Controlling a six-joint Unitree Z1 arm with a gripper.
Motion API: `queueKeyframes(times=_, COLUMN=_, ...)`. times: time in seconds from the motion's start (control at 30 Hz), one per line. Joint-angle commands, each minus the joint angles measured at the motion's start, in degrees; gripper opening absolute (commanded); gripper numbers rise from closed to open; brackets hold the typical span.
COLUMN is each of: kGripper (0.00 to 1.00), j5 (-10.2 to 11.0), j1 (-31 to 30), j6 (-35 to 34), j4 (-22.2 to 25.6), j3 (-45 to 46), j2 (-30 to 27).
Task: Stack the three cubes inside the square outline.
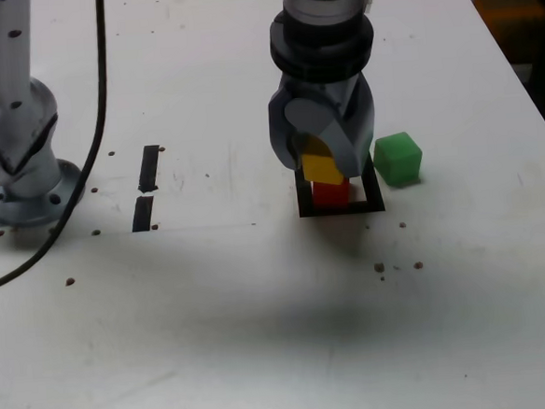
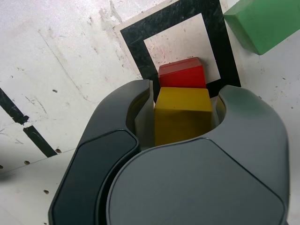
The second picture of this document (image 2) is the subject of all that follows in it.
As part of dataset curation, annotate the black tape strip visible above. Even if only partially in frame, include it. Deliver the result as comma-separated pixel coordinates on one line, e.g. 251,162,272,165
0,88,58,158

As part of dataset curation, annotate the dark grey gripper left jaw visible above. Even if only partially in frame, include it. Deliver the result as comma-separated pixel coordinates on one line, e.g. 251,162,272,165
48,79,156,225

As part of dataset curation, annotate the green cube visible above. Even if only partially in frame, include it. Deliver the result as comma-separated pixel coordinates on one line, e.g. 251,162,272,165
223,0,300,56

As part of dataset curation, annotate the yellow cube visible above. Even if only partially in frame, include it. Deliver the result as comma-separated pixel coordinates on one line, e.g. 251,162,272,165
154,87,213,147

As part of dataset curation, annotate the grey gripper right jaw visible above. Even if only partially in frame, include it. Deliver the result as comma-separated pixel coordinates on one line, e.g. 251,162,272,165
105,84,292,225

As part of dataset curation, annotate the red cube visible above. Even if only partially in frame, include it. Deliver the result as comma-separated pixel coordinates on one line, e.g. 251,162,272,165
158,57,207,89

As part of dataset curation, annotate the black tape square outline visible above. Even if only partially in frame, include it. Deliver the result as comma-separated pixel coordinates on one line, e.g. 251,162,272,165
120,0,242,98

